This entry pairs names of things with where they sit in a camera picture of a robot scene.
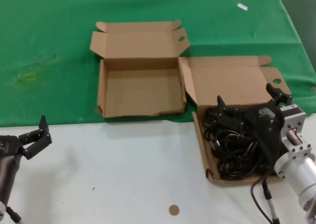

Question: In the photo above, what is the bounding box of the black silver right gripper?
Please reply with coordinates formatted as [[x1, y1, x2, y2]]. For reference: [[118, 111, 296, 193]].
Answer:
[[216, 83, 314, 167]]

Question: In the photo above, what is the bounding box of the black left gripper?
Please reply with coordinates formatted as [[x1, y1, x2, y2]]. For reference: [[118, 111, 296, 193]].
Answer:
[[0, 114, 53, 202]]

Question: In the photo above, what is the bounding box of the black power cable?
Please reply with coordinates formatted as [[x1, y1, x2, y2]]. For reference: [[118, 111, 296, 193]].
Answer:
[[207, 132, 260, 160], [202, 106, 223, 136], [217, 157, 275, 181], [209, 125, 262, 160]]

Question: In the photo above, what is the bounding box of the open brown cardboard box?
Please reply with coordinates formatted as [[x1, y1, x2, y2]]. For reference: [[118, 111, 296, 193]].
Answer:
[[178, 55, 292, 188]]

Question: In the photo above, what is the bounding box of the torn-edged open cardboard box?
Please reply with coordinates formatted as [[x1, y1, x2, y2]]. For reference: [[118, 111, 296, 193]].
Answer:
[[89, 20, 190, 118]]

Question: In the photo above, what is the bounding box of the green table cloth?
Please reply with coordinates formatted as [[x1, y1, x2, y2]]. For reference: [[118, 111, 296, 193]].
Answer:
[[0, 0, 316, 127]]

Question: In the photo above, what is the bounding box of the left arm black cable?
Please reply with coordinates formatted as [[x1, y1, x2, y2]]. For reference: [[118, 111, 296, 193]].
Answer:
[[5, 206, 24, 224]]

